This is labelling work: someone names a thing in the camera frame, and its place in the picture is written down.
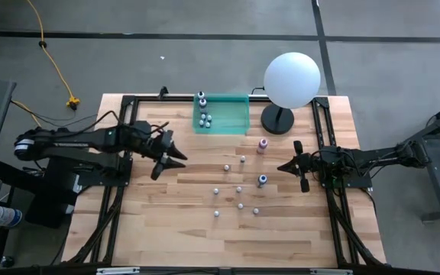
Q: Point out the white and blue canister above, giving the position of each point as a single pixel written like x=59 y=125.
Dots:
x=6 y=216

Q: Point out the small red food coloring bottle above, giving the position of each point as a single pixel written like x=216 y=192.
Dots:
x=226 y=167

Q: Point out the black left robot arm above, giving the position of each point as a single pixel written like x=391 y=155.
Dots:
x=90 y=139

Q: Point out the white globe table lamp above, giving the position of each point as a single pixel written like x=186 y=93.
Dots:
x=292 y=80

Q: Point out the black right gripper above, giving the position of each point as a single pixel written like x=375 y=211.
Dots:
x=305 y=164

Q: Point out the black metal table frame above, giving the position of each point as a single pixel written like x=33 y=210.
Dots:
x=321 y=103

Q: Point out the silver metal bracket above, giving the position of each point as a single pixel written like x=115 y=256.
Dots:
x=118 y=270
x=330 y=271

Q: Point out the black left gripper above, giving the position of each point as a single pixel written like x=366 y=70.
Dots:
x=160 y=151

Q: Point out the black caster wheel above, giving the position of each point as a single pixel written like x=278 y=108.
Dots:
x=7 y=262

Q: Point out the black floor stand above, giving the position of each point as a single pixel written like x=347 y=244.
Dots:
x=57 y=191

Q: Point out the large blue food coloring bottle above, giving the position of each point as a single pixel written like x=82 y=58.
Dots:
x=262 y=179

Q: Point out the small maroon food coloring bottle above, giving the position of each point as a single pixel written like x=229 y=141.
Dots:
x=238 y=189

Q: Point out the small black food coloring bottle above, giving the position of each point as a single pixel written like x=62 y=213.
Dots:
x=240 y=206
x=256 y=211

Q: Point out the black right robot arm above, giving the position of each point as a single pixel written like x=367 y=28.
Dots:
x=380 y=156

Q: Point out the black metal stand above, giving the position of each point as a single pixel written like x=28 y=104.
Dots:
x=437 y=179

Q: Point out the small black clamp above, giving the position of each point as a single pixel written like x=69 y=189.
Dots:
x=162 y=91

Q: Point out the teal translucent plastic bin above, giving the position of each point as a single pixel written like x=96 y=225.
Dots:
x=231 y=118

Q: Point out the large black-tipped food coloring bottle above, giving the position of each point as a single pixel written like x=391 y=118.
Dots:
x=201 y=94

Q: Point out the large red food coloring bottle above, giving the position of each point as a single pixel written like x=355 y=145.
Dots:
x=263 y=144

